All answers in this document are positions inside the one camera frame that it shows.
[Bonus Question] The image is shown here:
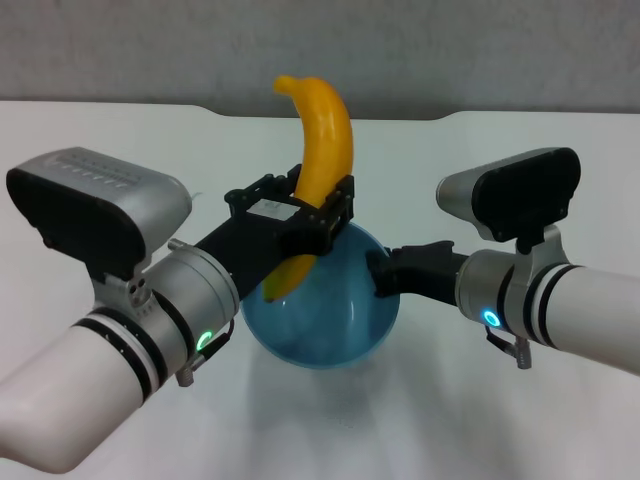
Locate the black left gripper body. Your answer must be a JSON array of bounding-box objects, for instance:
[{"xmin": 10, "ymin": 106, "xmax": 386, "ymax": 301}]
[{"xmin": 193, "ymin": 199, "xmax": 335, "ymax": 302}]

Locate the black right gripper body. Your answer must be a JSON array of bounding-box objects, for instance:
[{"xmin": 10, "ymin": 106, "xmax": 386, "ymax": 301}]
[{"xmin": 396, "ymin": 252, "xmax": 470, "ymax": 307}]

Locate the yellow banana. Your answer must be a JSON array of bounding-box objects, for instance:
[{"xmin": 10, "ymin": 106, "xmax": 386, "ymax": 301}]
[{"xmin": 262, "ymin": 74, "xmax": 355, "ymax": 304}]

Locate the blue bowl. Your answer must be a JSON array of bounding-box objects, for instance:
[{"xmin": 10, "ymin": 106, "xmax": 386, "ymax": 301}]
[{"xmin": 239, "ymin": 222, "xmax": 401, "ymax": 370}]

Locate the right arm cable connector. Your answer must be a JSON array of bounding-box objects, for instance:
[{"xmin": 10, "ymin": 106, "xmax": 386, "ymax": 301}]
[{"xmin": 485, "ymin": 327, "xmax": 532, "ymax": 370}]

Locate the arm cable connector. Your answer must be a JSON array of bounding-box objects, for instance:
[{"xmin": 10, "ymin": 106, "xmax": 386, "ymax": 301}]
[
  {"xmin": 174, "ymin": 319, "xmax": 236, "ymax": 387},
  {"xmin": 485, "ymin": 327, "xmax": 532, "ymax": 370}
]

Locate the silver right camera mount bracket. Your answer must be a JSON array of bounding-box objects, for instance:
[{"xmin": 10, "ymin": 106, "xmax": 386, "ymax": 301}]
[{"xmin": 517, "ymin": 224, "xmax": 569, "ymax": 271}]

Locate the silver camera mount bracket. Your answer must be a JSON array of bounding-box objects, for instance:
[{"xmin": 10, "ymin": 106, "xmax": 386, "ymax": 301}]
[
  {"xmin": 87, "ymin": 264, "xmax": 154, "ymax": 315},
  {"xmin": 517, "ymin": 224, "xmax": 569, "ymax": 271}
]

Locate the silver left camera mount bracket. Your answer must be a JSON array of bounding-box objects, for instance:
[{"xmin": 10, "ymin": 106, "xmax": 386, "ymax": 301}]
[{"xmin": 87, "ymin": 264, "xmax": 154, "ymax": 315}]

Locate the left arm cable connector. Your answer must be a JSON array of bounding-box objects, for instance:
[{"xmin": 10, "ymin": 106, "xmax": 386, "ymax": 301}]
[{"xmin": 174, "ymin": 319, "xmax": 236, "ymax": 387}]

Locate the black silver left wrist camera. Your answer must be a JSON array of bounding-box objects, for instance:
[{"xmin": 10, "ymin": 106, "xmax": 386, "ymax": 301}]
[{"xmin": 5, "ymin": 146, "xmax": 192, "ymax": 281}]

